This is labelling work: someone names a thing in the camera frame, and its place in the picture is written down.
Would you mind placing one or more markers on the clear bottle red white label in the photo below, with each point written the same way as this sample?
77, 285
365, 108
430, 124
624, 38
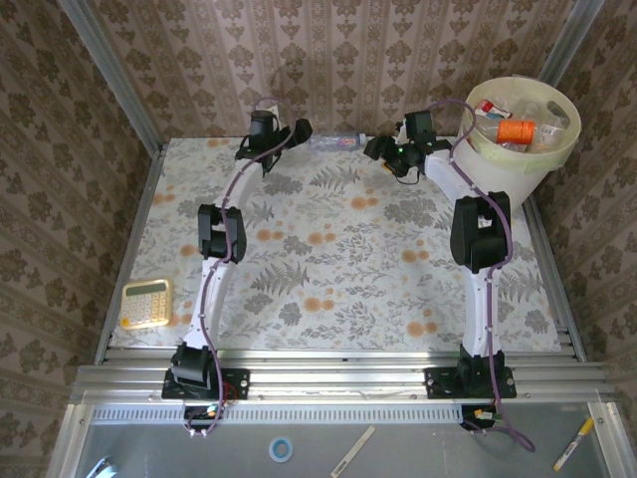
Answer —
490, 107

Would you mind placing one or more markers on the orange label plastic bottle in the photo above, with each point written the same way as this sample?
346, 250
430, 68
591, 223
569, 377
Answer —
515, 131

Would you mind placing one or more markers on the clear bottle pale orange label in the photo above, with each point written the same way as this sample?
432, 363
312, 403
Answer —
550, 133

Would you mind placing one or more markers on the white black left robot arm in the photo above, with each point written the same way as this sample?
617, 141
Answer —
214, 294

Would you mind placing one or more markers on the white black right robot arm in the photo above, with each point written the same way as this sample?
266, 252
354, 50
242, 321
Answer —
478, 309

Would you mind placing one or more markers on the white bin with yellow liner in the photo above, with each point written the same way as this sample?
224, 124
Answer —
497, 179

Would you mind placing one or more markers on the clear bottle purple label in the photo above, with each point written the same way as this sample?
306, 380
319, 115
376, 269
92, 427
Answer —
338, 142

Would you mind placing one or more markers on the floral tablecloth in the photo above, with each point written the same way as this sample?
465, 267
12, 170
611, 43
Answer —
323, 328

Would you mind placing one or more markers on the cream yellow calculator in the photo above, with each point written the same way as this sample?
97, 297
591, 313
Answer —
147, 304

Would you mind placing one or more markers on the black connector board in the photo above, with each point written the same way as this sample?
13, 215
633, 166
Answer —
204, 413
480, 417

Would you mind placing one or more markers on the flat wooden stick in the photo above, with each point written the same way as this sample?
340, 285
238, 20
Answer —
353, 450

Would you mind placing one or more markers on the blue white tape roll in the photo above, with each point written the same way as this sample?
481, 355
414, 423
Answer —
271, 448

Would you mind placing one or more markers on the yellow white marker pen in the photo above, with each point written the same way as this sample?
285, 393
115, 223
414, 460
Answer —
572, 445

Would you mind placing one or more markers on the aluminium frame post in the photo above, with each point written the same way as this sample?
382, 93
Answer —
114, 74
562, 50

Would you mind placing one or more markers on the aluminium front mounting rail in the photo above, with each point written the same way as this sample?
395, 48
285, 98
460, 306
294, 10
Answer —
338, 381

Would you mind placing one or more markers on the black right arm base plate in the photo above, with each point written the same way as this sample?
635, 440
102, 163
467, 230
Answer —
438, 383

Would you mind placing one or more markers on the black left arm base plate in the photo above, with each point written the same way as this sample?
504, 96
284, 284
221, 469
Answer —
236, 383

